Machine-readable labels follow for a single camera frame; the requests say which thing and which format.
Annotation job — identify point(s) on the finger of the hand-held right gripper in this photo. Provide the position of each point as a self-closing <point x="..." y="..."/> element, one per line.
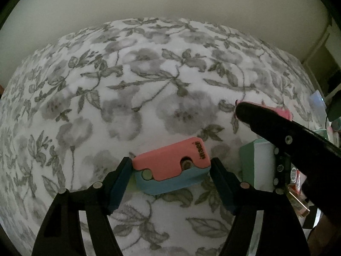
<point x="266" y="122"/>
<point x="281" y="168"/>

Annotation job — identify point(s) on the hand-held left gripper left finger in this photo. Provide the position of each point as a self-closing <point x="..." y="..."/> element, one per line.
<point x="118" y="189"/>

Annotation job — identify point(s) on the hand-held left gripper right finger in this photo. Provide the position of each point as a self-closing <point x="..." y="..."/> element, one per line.
<point x="222" y="186"/>

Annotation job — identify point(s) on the pink toy with black roller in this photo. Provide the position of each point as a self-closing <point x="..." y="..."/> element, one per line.
<point x="282" y="112"/>

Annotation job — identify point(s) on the teal shallow box tray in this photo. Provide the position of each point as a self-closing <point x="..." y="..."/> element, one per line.
<point x="255" y="165"/>

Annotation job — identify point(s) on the person's right hand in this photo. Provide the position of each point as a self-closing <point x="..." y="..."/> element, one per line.
<point x="323" y="236"/>

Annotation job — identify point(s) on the white device with blue light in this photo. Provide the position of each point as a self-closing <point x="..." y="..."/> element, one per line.
<point x="317" y="100"/>

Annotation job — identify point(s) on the black power adapter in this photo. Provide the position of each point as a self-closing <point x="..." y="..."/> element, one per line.
<point x="334" y="109"/>

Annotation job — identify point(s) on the beige shelf unit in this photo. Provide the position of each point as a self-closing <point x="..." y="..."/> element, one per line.
<point x="327" y="58"/>

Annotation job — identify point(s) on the grey floral bedsheet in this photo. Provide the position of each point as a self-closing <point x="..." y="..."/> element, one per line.
<point x="133" y="85"/>

